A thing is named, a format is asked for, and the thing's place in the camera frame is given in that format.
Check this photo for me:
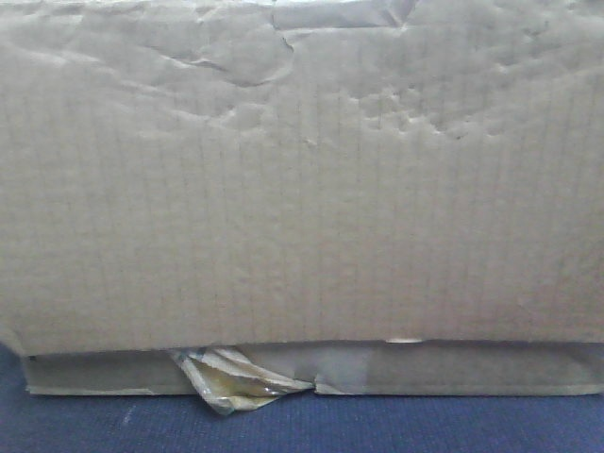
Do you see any large brown cardboard box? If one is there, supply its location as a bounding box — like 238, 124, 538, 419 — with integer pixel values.
1, 1, 603, 395

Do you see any peeling clear packing tape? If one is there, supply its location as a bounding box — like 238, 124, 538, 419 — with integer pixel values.
169, 347, 315, 415

